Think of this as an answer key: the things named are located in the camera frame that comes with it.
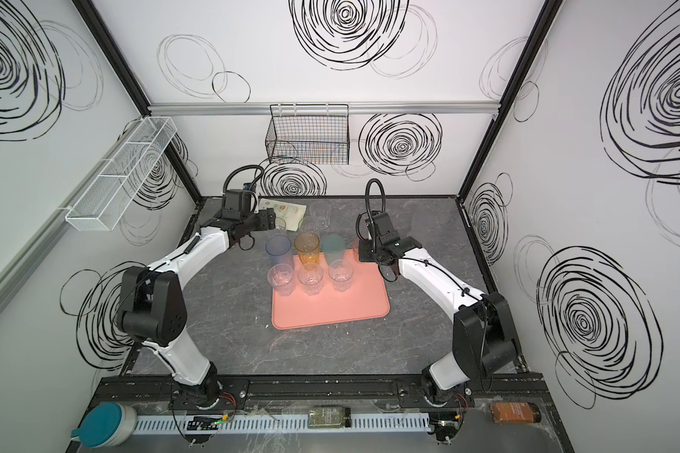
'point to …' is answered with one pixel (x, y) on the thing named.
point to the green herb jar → (329, 416)
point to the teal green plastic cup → (333, 247)
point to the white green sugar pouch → (291, 213)
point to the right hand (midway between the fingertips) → (362, 248)
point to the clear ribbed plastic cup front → (280, 276)
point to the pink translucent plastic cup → (355, 244)
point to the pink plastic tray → (365, 299)
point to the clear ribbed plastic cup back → (321, 211)
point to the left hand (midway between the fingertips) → (266, 212)
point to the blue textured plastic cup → (279, 250)
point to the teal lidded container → (107, 425)
